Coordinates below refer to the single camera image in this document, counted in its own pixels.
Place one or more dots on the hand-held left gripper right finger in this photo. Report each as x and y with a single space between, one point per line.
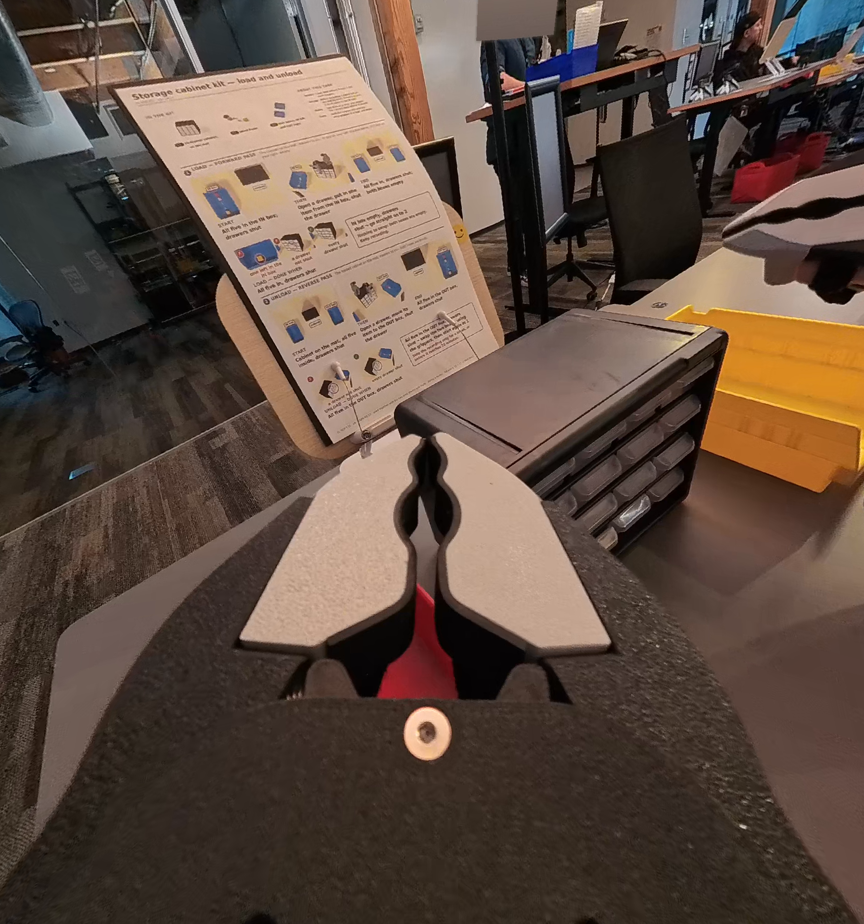
526 578

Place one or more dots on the blue office chair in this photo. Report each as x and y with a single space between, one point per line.
35 325

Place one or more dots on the black office chair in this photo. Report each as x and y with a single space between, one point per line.
649 202

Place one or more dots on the red storage crate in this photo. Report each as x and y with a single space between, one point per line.
764 176

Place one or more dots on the dark panel on stand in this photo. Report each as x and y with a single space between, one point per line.
548 159

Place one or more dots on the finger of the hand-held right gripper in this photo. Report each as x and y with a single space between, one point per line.
822 241
844 185

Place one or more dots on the dark storage shelf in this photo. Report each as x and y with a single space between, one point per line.
144 246

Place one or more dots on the printed instruction sheet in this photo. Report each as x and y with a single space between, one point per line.
317 217

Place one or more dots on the blue box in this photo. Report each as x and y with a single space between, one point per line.
562 65

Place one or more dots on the red plastic bin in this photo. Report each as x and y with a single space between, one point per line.
421 664

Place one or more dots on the wooden office desk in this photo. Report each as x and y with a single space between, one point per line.
779 90
605 72

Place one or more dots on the yellow plastic bin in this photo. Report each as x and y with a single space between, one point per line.
793 383

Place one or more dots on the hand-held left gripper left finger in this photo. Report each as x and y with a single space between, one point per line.
331 578

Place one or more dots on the black drawer cabinet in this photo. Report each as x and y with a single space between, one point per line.
562 376

